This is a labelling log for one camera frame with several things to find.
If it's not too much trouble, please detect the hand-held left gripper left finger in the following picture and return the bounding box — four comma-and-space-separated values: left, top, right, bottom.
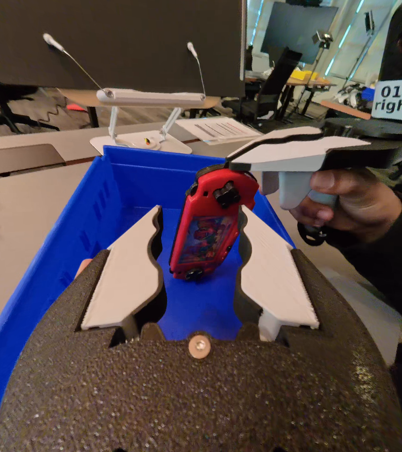
81, 205, 168, 342

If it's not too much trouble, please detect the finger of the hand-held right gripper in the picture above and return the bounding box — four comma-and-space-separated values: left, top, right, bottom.
225, 126, 325, 196
229, 138, 370, 211

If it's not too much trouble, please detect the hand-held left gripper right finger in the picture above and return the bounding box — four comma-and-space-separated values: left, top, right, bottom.
234, 206, 320, 342

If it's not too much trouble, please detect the red handheld game toy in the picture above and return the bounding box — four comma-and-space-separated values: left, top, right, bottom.
168, 164, 260, 283

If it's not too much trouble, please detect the blue plastic bin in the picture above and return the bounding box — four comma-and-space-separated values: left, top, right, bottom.
0, 145, 297, 442

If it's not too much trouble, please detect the person's right forearm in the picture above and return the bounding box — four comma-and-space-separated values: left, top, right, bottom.
325, 191, 402, 343

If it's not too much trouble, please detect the person's left hand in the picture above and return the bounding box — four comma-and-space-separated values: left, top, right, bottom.
75, 259, 94, 280

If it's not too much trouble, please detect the person's right hand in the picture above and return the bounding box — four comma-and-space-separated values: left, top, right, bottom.
289, 169, 402, 244

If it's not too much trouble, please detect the black office chair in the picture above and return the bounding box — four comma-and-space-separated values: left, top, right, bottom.
236, 48, 303, 124
0, 35, 61, 139

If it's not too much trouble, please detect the yellow plastic bin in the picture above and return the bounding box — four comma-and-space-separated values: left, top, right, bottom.
290, 69, 320, 82

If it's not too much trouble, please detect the paper sheet in plastic sleeve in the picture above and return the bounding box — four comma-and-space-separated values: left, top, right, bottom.
175, 117, 263, 146

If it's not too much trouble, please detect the large black monitor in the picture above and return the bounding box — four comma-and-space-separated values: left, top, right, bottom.
260, 1, 339, 65

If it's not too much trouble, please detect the white laptop stand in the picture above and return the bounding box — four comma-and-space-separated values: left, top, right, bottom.
90, 88, 210, 156

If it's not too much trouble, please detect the dark desk flap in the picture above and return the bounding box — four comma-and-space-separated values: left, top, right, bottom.
0, 143, 66, 176

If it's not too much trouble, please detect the large black board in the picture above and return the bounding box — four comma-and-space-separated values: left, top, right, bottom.
0, 0, 247, 108

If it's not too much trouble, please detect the camera on tripod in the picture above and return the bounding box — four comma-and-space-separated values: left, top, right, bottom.
312, 31, 334, 50

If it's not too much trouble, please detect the white-tipped wire clip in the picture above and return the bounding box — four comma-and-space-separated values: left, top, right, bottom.
187, 42, 207, 97
43, 33, 113, 97

